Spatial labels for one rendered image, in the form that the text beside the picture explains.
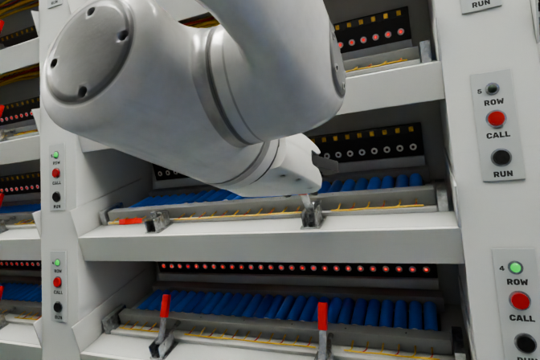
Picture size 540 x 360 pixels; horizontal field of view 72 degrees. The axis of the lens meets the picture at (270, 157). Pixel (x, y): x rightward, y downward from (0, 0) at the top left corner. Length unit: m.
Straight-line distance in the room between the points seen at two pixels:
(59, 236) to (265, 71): 0.65
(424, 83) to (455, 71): 0.03
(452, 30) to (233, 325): 0.53
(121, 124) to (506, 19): 0.43
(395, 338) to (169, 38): 0.49
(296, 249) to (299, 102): 0.35
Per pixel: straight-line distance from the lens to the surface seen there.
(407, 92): 0.50
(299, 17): 0.18
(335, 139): 0.66
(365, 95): 0.50
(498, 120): 0.48
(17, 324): 1.00
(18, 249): 0.89
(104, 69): 0.20
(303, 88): 0.19
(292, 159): 0.33
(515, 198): 0.48
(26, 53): 0.92
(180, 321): 0.71
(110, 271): 0.81
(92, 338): 0.80
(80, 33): 0.23
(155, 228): 0.63
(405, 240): 0.49
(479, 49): 0.50
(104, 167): 0.80
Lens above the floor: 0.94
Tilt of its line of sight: 6 degrees up
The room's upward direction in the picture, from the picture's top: 4 degrees counter-clockwise
